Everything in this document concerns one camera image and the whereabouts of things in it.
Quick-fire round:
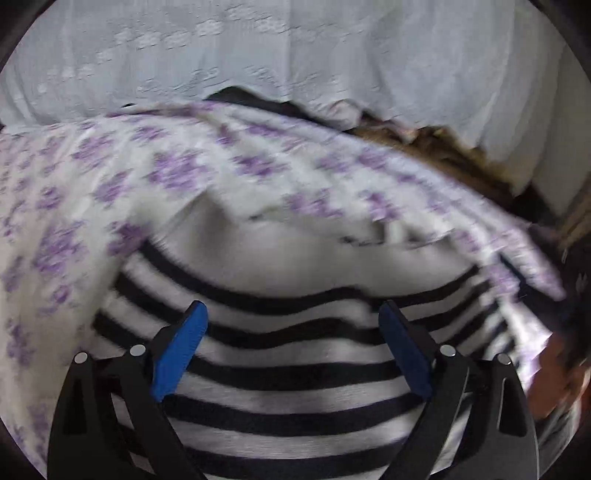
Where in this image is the black white striped sweater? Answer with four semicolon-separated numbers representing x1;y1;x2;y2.
90;198;555;480

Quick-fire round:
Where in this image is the white lace cover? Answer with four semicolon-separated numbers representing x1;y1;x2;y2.
0;0;578;185

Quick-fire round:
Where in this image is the purple floral bedsheet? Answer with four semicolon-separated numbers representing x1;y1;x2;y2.
0;99;568;476

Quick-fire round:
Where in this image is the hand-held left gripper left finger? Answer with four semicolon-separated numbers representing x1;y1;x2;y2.
47;300;208;480

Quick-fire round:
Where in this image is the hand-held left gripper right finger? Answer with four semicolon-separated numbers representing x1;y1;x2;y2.
378;299;539;480

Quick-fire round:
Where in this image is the person's right hand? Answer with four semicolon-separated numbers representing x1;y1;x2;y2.
526;332;591;418

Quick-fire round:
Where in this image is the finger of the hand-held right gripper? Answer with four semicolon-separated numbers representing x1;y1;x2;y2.
500;253;528;297

